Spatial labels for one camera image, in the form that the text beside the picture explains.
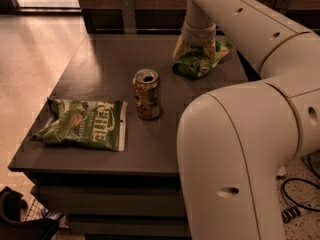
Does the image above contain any green Kettle chips bag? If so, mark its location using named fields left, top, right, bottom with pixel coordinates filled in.
left=31, top=98, right=127, bottom=151

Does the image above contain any opened soda can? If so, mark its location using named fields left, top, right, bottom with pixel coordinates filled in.
left=133, top=68, right=161, bottom=120

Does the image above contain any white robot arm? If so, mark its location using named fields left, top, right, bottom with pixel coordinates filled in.
left=177, top=0, right=320, bottom=240

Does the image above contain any black white power strip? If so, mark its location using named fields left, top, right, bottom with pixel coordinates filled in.
left=281, top=206, right=301, bottom=224

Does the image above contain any dark bin with objects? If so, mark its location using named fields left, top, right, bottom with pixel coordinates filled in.
left=0, top=186, right=63, bottom=240

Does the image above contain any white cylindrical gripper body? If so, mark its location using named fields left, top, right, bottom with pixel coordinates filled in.
left=182, top=0, right=216, bottom=46

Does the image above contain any metal bracket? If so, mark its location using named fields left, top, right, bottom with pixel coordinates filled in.
left=273, top=0, right=292, bottom=15
left=120, top=0, right=137, bottom=34

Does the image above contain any green rice chip bag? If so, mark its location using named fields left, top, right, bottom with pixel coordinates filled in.
left=172, top=40, right=233, bottom=80

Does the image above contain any right metal bracket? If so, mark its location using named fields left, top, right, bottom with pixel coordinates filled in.
left=273, top=0, right=292, bottom=15

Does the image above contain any left metal bracket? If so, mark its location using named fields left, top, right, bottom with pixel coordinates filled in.
left=120, top=0, right=137, bottom=34

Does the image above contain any black floor cable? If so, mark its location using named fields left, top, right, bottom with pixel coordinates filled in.
left=280, top=152, right=320, bottom=213

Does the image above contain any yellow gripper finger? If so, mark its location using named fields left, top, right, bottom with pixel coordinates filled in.
left=203, top=39, right=216, bottom=63
left=173, top=36, right=187, bottom=61

